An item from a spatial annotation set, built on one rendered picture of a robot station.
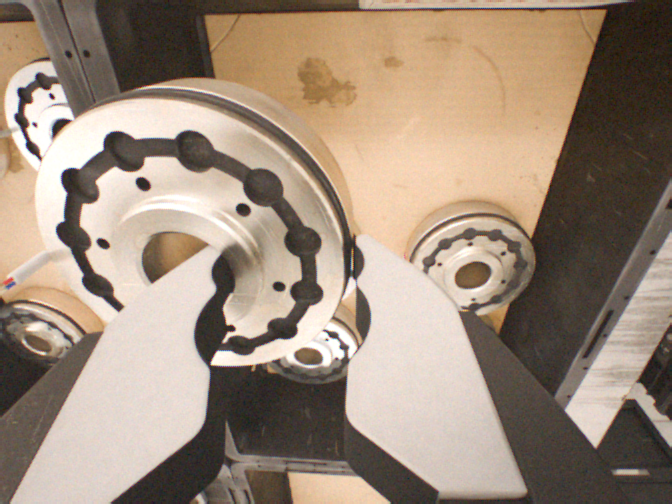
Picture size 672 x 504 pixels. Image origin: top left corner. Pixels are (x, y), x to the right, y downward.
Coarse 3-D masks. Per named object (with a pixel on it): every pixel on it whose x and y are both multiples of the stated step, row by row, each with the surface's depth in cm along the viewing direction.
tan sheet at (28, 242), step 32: (0, 32) 24; (32, 32) 24; (0, 64) 25; (0, 96) 26; (0, 192) 31; (32, 192) 31; (0, 224) 33; (32, 224) 32; (0, 256) 35; (32, 256) 35; (64, 288) 37
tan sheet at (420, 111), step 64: (256, 64) 24; (320, 64) 24; (384, 64) 23; (448, 64) 23; (512, 64) 23; (576, 64) 23; (320, 128) 26; (384, 128) 26; (448, 128) 25; (512, 128) 25; (384, 192) 28; (448, 192) 28; (512, 192) 28
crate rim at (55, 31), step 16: (0, 0) 14; (16, 0) 14; (32, 0) 14; (48, 0) 14; (48, 16) 14; (64, 16) 14; (48, 32) 15; (64, 32) 15; (48, 48) 15; (64, 48) 15; (64, 64) 15; (80, 64) 15; (64, 80) 16; (80, 80) 16; (80, 96) 16; (80, 112) 17
